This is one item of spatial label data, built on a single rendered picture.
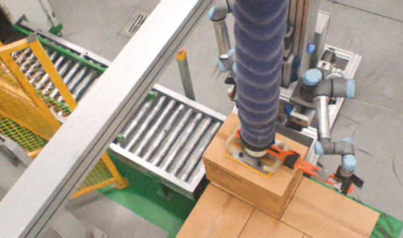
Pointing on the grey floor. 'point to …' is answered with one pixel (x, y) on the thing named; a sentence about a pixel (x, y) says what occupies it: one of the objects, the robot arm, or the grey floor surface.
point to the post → (185, 75)
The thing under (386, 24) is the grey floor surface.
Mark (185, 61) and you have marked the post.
